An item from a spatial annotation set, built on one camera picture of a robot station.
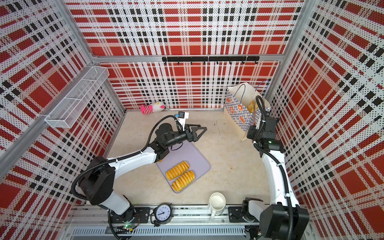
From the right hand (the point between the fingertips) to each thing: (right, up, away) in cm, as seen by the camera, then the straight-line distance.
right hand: (255, 129), depth 78 cm
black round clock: (-48, -41, -6) cm, 64 cm away
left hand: (-27, 0, -4) cm, 28 cm away
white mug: (-20, -39, -1) cm, 44 cm away
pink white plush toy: (-64, +16, +38) cm, 77 cm away
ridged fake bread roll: (-41, -23, +8) cm, 48 cm away
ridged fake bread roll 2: (-38, -29, +4) cm, 48 cm away
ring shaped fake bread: (+2, +13, +11) cm, 17 cm away
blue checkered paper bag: (-6, +19, +12) cm, 23 cm away
